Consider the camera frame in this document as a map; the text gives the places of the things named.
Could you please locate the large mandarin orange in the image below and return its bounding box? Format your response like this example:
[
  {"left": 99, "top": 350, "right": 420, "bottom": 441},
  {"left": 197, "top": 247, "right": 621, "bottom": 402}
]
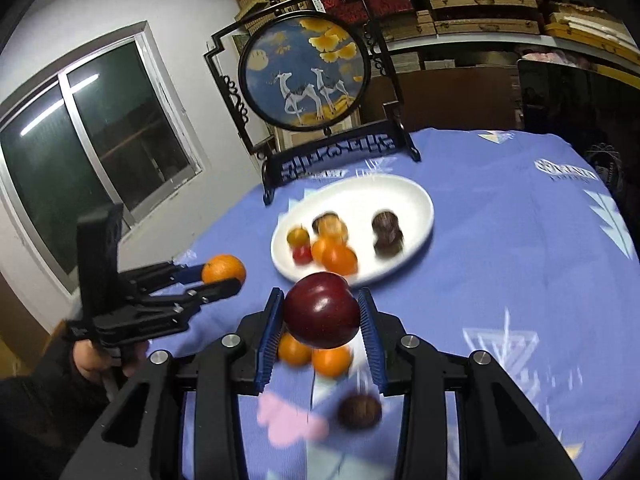
[
  {"left": 321, "top": 244, "right": 359, "bottom": 276},
  {"left": 201, "top": 254, "right": 247, "bottom": 287}
]

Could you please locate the brown cardboard panel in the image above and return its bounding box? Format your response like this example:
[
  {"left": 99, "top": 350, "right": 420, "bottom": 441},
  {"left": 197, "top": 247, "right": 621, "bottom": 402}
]
[{"left": 357, "top": 66, "right": 521, "bottom": 133}]

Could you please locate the sliding glass window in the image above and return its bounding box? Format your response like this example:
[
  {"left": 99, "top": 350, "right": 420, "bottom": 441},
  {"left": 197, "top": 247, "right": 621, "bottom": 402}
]
[{"left": 0, "top": 20, "right": 206, "bottom": 293}]

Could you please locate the black glossy panel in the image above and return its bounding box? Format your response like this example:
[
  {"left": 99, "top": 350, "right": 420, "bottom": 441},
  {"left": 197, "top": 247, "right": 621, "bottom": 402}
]
[{"left": 516, "top": 57, "right": 640, "bottom": 161}]

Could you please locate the small mandarin orange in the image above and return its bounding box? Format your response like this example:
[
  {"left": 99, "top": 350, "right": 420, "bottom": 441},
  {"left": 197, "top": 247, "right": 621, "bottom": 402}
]
[
  {"left": 311, "top": 344, "right": 354, "bottom": 379},
  {"left": 277, "top": 332, "right": 313, "bottom": 367},
  {"left": 310, "top": 238, "right": 337, "bottom": 263}
]

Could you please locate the stack of flat wooden boxes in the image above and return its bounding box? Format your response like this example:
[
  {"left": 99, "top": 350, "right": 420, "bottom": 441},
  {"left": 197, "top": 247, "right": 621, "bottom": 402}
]
[{"left": 230, "top": 0, "right": 640, "bottom": 66}]

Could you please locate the person's left hand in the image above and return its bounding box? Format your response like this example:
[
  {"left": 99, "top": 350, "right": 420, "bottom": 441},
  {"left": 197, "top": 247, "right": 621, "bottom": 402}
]
[{"left": 72, "top": 336, "right": 151, "bottom": 386}]

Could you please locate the dark red plum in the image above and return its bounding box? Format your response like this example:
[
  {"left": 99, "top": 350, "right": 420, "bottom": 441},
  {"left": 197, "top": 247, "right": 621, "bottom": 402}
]
[{"left": 282, "top": 272, "right": 362, "bottom": 348}]

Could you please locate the white oval plate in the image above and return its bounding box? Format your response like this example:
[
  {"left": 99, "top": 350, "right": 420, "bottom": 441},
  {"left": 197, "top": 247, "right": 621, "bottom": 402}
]
[{"left": 270, "top": 175, "right": 435, "bottom": 286}]

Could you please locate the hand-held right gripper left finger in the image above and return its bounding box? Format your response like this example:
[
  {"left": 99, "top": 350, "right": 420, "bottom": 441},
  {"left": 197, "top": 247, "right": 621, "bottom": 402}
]
[{"left": 60, "top": 287, "right": 286, "bottom": 480}]

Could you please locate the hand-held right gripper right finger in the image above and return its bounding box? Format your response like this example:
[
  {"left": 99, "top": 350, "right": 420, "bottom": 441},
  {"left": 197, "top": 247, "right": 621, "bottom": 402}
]
[{"left": 356, "top": 287, "right": 583, "bottom": 480}]

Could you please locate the round deer table screen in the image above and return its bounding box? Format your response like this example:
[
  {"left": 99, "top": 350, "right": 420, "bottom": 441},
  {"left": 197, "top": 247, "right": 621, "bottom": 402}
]
[{"left": 202, "top": 0, "right": 422, "bottom": 206}]

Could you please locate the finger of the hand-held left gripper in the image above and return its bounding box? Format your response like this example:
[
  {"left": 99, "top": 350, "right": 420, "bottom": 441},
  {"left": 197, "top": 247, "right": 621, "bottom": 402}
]
[
  {"left": 150, "top": 278, "right": 243, "bottom": 328},
  {"left": 120, "top": 261, "right": 207, "bottom": 293}
]

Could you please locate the yellowish mandarin orange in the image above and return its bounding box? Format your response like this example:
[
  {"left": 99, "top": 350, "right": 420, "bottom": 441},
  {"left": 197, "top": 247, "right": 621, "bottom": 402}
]
[{"left": 320, "top": 217, "right": 349, "bottom": 241}]

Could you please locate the blue printed tablecloth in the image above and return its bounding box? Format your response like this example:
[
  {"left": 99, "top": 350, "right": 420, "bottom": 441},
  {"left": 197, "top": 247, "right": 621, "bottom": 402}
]
[{"left": 145, "top": 127, "right": 640, "bottom": 480}]

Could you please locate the person's left forearm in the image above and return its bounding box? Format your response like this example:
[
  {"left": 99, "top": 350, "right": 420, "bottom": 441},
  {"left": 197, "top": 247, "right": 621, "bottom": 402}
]
[{"left": 0, "top": 320, "right": 131, "bottom": 480}]

